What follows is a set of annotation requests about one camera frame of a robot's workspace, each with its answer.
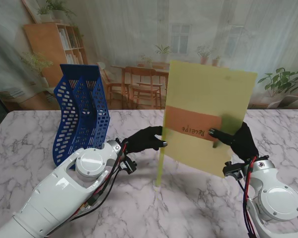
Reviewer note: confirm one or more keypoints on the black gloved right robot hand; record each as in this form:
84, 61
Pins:
241, 143

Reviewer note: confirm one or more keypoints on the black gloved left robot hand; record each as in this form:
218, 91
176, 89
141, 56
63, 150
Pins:
144, 141

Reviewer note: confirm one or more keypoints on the pink paper receipt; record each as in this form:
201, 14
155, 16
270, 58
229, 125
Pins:
188, 124

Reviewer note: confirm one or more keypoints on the yellow-green translucent file folder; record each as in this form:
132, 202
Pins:
201, 86

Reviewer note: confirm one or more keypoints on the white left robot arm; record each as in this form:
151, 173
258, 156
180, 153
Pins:
64, 193

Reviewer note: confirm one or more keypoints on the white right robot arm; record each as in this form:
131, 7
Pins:
275, 198

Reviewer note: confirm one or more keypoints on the blue perforated plastic file rack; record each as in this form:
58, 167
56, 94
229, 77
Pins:
72, 111

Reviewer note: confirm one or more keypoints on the printed room scene backdrop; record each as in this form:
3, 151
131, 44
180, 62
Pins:
139, 37

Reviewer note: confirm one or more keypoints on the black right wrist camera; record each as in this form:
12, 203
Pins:
233, 169

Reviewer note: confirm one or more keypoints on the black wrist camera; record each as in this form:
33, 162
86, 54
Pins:
129, 165
233, 169

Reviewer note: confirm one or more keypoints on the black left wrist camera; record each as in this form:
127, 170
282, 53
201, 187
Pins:
129, 165

